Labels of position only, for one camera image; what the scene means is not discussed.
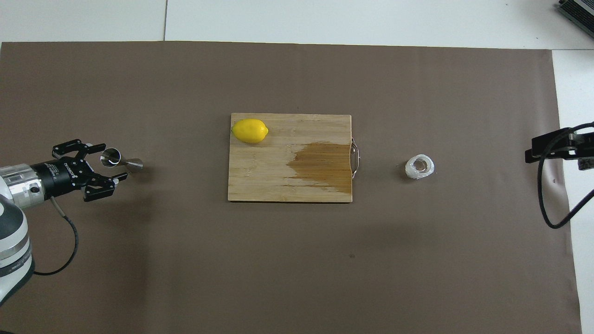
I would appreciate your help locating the yellow lemon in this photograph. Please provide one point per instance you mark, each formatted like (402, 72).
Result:
(249, 131)

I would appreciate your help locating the stainless steel double jigger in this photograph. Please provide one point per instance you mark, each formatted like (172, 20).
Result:
(134, 164)

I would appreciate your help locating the brown paper table cover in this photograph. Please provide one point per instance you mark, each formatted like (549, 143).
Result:
(185, 255)

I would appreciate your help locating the grey ribbed device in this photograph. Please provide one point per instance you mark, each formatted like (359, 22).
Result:
(580, 11)

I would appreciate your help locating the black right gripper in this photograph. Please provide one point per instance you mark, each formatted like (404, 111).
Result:
(585, 144)

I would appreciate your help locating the white tape roll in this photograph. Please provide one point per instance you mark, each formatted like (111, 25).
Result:
(410, 169)

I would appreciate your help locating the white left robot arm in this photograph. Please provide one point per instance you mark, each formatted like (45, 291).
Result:
(14, 232)

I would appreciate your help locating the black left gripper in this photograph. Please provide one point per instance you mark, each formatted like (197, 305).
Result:
(60, 176)

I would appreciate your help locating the wooden cutting board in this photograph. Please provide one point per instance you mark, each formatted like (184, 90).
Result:
(260, 176)

